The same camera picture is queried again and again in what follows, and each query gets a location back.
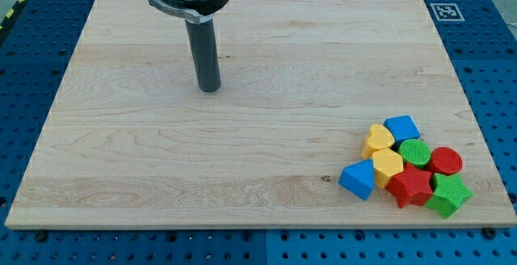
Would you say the yellow heart block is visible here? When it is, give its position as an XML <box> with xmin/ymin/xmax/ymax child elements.
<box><xmin>361</xmin><ymin>124</ymin><xmax>395</xmax><ymax>159</ymax></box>

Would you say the yellow hexagon block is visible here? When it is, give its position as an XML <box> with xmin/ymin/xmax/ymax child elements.
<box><xmin>372</xmin><ymin>148</ymin><xmax>404</xmax><ymax>188</ymax></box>

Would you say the light wooden board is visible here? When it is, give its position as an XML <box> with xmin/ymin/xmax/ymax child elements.
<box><xmin>6</xmin><ymin>0</ymin><xmax>516</xmax><ymax>230</ymax></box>

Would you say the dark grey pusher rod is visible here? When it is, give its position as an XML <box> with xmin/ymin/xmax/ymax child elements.
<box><xmin>186</xmin><ymin>19</ymin><xmax>221</xmax><ymax>93</ymax></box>

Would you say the blue triangle block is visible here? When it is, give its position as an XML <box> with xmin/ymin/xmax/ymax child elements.
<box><xmin>338</xmin><ymin>159</ymin><xmax>375</xmax><ymax>200</ymax></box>

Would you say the blue cube block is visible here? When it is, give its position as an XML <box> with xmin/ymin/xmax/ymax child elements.
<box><xmin>383</xmin><ymin>115</ymin><xmax>420</xmax><ymax>149</ymax></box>

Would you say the green cylinder block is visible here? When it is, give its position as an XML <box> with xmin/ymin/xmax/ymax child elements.
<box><xmin>397</xmin><ymin>139</ymin><xmax>431</xmax><ymax>169</ymax></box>

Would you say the red star block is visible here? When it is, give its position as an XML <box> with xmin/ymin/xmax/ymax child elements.
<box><xmin>385</xmin><ymin>163</ymin><xmax>434</xmax><ymax>208</ymax></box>

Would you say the red cylinder block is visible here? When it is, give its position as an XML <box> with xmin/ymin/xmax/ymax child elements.
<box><xmin>426</xmin><ymin>146</ymin><xmax>464</xmax><ymax>175</ymax></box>

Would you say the green star block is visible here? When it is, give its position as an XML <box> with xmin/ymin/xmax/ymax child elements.
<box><xmin>424</xmin><ymin>173</ymin><xmax>473</xmax><ymax>219</ymax></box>

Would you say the white fiducial marker tag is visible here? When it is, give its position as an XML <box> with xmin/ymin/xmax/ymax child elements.
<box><xmin>430</xmin><ymin>2</ymin><xmax>464</xmax><ymax>22</ymax></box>

